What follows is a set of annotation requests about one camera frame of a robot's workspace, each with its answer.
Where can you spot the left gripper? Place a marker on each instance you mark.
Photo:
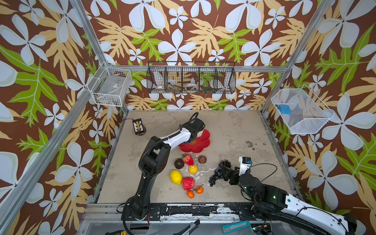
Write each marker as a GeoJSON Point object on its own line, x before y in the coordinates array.
{"type": "Point", "coordinates": [188, 126]}

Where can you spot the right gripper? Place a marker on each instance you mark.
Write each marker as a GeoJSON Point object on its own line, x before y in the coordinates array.
{"type": "Point", "coordinates": [231, 175]}

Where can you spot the black fake grape bunch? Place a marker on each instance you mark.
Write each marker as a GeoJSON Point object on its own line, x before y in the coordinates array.
{"type": "Point", "coordinates": [218, 172]}

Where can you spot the small orange-yellow fruit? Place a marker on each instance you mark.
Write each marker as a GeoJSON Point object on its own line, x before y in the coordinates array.
{"type": "Point", "coordinates": [193, 169]}

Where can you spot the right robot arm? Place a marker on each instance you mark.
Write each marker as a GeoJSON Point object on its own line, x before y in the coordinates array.
{"type": "Point", "coordinates": [272, 203]}

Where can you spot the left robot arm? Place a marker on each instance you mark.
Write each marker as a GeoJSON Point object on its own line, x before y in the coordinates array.
{"type": "Point", "coordinates": [154, 160]}

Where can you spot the red flower-shaped fruit bowl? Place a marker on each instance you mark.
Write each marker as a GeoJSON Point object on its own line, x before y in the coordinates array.
{"type": "Point", "coordinates": [198, 145]}

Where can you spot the brown fake fig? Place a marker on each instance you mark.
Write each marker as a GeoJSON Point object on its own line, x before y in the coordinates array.
{"type": "Point", "coordinates": [202, 159]}

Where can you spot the red fake strawberry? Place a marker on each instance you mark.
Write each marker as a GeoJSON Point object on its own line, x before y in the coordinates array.
{"type": "Point", "coordinates": [187, 159]}

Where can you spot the red fake pomegranate piece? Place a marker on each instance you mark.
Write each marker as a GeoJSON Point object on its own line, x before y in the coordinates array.
{"type": "Point", "coordinates": [188, 183]}

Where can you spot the dark purple passion fruit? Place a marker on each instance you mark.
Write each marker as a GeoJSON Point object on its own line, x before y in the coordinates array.
{"type": "Point", "coordinates": [179, 164]}

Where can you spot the yellow fake lemon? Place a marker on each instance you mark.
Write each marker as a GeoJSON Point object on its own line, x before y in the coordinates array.
{"type": "Point", "coordinates": [176, 177]}

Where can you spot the orange mandarin right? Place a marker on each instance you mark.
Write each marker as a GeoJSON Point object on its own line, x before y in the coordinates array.
{"type": "Point", "coordinates": [199, 190]}

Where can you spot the orange mandarin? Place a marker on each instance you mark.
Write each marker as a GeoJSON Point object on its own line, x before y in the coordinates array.
{"type": "Point", "coordinates": [199, 190]}
{"type": "Point", "coordinates": [190, 194]}

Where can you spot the orange mandarin left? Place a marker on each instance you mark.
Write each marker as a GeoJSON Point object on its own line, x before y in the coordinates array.
{"type": "Point", "coordinates": [190, 194]}

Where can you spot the teal box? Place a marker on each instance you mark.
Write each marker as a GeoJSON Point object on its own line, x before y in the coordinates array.
{"type": "Point", "coordinates": [238, 228]}

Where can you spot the black charger board with connectors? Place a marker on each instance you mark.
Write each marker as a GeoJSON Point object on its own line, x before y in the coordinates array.
{"type": "Point", "coordinates": [139, 127]}

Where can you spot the blue object in basket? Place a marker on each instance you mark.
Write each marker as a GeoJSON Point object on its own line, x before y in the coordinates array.
{"type": "Point", "coordinates": [284, 109]}

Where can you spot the white mesh basket right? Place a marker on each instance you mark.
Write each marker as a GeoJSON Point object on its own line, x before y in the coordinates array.
{"type": "Point", "coordinates": [309, 114]}

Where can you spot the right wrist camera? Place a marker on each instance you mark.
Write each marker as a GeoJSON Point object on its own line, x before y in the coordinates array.
{"type": "Point", "coordinates": [245, 164]}

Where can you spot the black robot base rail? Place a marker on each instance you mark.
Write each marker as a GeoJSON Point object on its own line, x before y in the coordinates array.
{"type": "Point", "coordinates": [155, 211]}

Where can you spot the black wire basket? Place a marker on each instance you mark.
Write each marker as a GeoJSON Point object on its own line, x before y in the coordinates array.
{"type": "Point", "coordinates": [191, 77]}

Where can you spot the white wire basket left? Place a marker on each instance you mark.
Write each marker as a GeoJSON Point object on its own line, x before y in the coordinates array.
{"type": "Point", "coordinates": [109, 85]}

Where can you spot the aluminium corner frame post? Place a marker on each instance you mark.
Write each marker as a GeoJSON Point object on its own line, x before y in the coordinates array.
{"type": "Point", "coordinates": [92, 39]}

